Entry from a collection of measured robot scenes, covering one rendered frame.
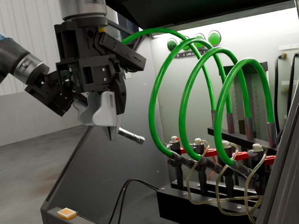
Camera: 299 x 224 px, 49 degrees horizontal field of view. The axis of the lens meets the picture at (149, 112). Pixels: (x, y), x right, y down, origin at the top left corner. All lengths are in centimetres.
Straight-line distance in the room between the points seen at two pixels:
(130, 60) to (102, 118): 12
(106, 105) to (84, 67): 7
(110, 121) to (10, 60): 41
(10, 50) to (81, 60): 41
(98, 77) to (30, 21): 710
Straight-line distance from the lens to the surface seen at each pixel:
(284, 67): 101
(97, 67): 55
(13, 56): 90
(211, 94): 104
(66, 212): 98
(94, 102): 60
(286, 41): 100
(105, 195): 117
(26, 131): 746
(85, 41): 56
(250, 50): 105
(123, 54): 59
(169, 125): 130
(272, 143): 84
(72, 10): 55
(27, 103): 744
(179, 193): 92
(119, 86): 55
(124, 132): 92
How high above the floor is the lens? 135
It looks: 10 degrees down
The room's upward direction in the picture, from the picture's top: 8 degrees counter-clockwise
